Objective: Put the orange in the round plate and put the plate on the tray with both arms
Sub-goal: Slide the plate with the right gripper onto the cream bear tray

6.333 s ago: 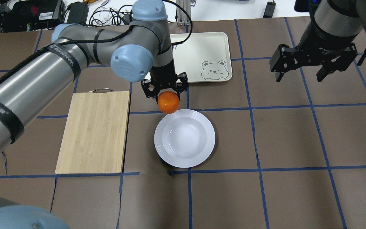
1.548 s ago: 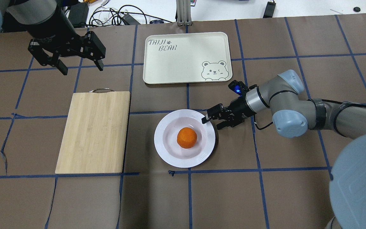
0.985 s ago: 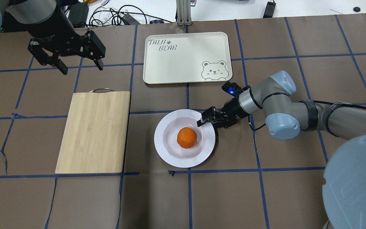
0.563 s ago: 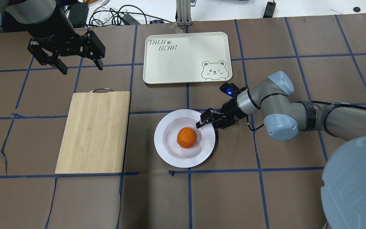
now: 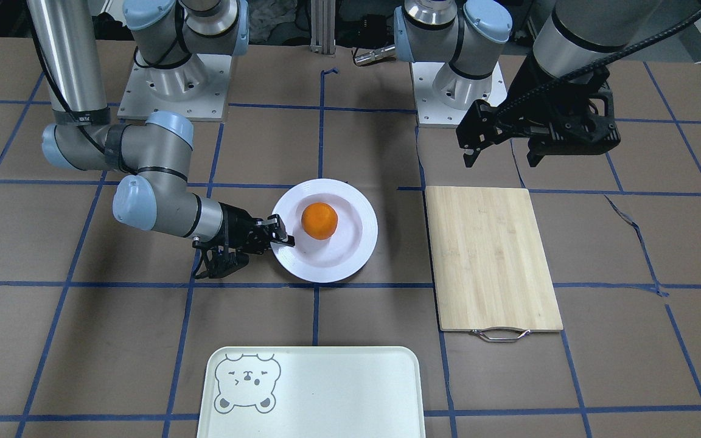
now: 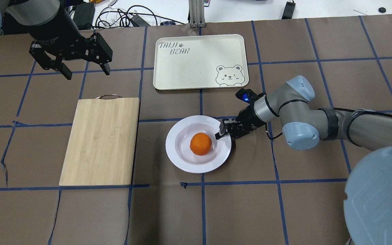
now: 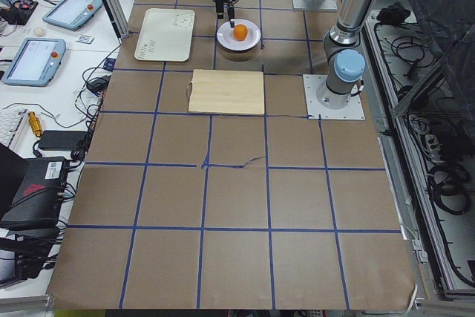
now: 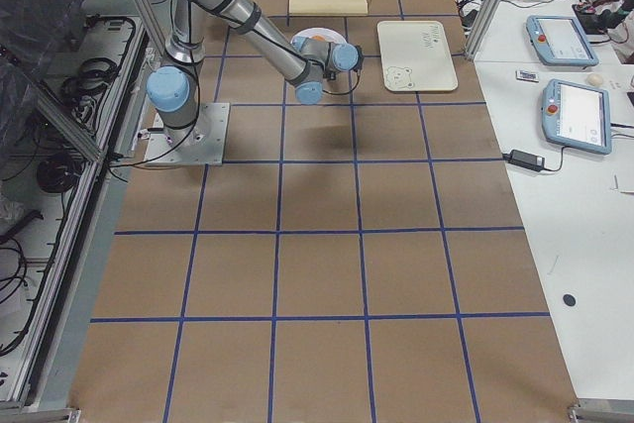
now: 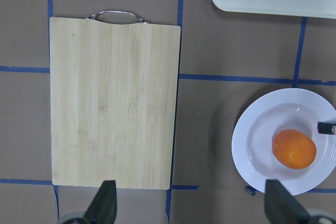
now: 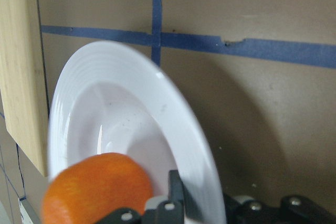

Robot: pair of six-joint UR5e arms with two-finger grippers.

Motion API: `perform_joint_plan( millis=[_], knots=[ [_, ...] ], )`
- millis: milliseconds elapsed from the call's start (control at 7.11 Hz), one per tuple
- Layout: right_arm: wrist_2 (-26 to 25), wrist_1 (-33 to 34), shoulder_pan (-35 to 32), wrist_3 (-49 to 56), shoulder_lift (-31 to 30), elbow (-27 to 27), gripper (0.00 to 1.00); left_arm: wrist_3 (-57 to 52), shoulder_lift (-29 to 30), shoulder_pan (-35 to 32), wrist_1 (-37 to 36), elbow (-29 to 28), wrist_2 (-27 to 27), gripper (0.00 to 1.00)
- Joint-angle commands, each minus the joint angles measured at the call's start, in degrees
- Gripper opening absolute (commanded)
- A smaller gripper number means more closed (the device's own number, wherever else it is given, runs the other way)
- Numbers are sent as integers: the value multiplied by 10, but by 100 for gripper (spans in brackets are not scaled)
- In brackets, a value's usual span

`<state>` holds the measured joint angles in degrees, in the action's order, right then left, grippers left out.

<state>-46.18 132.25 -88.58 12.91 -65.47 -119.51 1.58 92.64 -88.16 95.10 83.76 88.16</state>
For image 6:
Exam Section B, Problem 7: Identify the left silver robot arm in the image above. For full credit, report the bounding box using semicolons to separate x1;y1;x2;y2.
0;0;113;80

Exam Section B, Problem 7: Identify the orange fruit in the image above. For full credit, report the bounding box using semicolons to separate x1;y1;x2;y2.
190;132;213;156

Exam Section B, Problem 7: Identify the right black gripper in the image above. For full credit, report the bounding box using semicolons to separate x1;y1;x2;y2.
215;107;267;141

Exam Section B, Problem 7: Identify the bamboo cutting board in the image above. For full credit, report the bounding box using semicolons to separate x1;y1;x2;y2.
59;98;140;186

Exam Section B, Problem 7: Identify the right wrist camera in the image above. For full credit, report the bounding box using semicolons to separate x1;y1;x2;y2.
235;88;259;104

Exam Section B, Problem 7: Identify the aluminium frame post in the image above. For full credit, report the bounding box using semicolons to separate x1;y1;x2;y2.
188;0;206;29

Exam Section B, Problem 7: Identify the black laptop charger brick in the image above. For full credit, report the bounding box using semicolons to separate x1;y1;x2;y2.
129;15;151;27

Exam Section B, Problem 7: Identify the cream bear tray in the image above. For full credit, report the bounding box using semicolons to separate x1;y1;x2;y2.
153;34;249;91

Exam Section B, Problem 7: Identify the white round plate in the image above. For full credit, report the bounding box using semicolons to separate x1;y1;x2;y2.
165;116;232;174

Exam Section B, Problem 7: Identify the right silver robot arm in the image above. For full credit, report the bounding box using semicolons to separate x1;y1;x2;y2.
216;76;392;245

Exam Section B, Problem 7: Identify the black power adapter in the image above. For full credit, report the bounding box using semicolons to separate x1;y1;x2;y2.
281;0;296;20

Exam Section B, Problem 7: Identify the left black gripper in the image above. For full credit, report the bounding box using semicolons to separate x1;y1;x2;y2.
29;21;113;80

